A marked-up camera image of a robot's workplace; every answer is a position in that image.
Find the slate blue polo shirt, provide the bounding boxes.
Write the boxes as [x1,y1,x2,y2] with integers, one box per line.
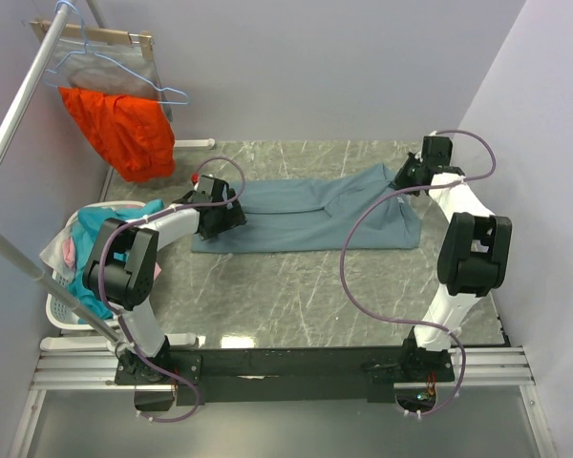
[191,163,421,254]

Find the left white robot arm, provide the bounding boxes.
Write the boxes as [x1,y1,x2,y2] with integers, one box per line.
[82,175,246,384]

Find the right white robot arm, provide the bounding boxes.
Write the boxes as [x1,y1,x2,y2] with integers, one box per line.
[391,133,513,381]

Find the orange shirt on hanger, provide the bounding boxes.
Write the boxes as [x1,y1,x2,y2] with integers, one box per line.
[58,87,176,183]

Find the teal shirt in basket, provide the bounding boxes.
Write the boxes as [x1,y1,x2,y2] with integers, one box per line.
[69,198,166,322]

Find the pink garment in basket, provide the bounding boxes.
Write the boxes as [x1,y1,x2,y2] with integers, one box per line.
[62,238,76,271]

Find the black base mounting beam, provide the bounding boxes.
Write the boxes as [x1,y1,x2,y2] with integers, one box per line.
[114,346,455,412]

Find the grey mesh hanging bag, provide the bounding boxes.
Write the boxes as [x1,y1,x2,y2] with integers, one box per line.
[52,35,174,120]

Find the white laundry basket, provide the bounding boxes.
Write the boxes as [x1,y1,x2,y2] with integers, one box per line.
[40,199,147,331]

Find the wooden bag top bar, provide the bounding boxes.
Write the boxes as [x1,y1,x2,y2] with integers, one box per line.
[28,18,154,57]

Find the silver clothes rack pole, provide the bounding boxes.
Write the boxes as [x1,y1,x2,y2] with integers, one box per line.
[0,1,106,350]

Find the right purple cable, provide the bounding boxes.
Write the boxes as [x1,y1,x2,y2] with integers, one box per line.
[338,129,498,419]

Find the purple cable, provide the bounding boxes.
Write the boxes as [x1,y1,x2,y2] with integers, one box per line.
[338,129,498,419]
[97,156,247,425]

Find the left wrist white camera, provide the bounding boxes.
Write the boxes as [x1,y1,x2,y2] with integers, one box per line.
[191,173,211,188]

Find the white table edge bracket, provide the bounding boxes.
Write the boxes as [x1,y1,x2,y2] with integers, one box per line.
[174,138,216,150]

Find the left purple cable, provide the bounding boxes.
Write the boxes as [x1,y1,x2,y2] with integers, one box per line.
[97,156,247,425]

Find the aluminium rail frame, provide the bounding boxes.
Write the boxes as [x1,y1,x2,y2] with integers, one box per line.
[8,347,558,457]

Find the light blue wire hanger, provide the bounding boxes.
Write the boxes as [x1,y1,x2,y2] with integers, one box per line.
[45,0,192,106]

